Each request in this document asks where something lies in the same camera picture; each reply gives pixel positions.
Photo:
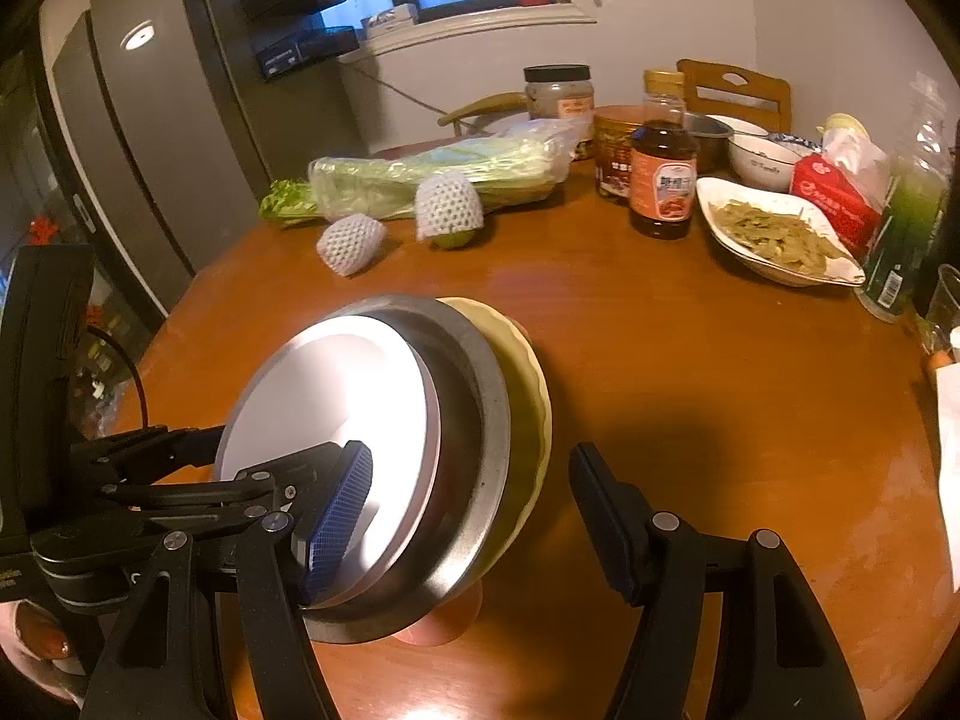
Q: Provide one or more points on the glass jar black lid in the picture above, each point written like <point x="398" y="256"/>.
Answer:
<point x="558" y="91"/>

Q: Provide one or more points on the white bowl red pattern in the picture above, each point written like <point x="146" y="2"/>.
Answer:
<point x="347" y="378"/>

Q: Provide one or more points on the foam-netted fruit left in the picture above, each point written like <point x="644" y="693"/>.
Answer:
<point x="350" y="244"/>

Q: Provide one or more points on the green drink bottle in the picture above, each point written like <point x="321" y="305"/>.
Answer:
<point x="919" y="180"/>

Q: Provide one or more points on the orange plastic plate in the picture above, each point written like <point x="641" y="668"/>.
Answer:
<point x="447" y="621"/>

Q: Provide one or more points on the wooden chair cutout back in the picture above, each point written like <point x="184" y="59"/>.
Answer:
<point x="737" y="92"/>

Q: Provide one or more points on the foam-netted fruit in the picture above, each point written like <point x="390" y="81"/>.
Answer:
<point x="448" y="210"/>
<point x="350" y="244"/>

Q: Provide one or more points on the cream shell-shaped plate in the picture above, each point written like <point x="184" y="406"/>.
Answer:
<point x="531" y="428"/>

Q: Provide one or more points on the dark sauce bottle orange label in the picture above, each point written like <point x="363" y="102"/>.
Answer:
<point x="663" y="179"/>

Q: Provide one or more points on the foam-netted fruit right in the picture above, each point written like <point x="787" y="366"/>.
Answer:
<point x="448" y="210"/>

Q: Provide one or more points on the yellow-lid glass jar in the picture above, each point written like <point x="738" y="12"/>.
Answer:
<point x="663" y="95"/>

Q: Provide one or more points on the white blue-rimmed bowl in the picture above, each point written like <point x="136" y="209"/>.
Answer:
<point x="762" y="159"/>

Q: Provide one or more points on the person's hand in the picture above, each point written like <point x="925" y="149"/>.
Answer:
<point x="36" y="646"/>

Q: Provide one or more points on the red tissue pack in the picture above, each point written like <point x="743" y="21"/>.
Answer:
<point x="848" y="181"/>

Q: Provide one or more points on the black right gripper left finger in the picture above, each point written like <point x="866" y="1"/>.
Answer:
<point x="162" y="657"/>

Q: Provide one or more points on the grey refrigerator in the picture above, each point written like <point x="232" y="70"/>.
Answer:
<point x="172" y="132"/>

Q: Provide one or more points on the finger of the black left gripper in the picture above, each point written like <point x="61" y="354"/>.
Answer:
<point x="262" y="475"/>

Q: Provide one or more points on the black box on shelf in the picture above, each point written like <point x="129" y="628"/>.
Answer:
<point x="305" y="48"/>

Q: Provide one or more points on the wooden chair arched back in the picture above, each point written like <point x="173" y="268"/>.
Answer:
<point x="467" y="117"/>

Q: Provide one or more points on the large steel plate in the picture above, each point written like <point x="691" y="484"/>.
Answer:
<point x="472" y="470"/>

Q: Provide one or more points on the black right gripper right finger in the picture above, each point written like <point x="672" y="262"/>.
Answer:
<point x="777" y="655"/>

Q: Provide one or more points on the brown sauce jar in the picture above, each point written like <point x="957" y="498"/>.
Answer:
<point x="613" y="129"/>

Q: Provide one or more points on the white dish with vegetables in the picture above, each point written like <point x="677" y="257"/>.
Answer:
<point x="778" y="236"/>

